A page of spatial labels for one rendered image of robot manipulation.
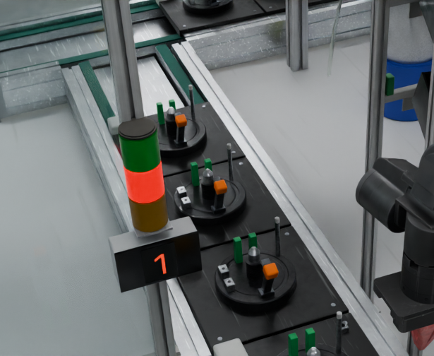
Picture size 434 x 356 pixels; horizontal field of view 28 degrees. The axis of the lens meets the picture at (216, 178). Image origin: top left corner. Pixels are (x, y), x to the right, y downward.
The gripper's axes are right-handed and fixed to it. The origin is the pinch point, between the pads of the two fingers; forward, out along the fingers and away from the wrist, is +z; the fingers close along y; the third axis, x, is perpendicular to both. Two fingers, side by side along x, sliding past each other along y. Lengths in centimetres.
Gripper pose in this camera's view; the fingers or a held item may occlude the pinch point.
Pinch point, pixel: (419, 341)
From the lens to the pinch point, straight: 109.4
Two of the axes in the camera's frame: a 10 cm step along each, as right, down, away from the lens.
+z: 0.6, 8.0, 6.0
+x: 3.2, 5.6, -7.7
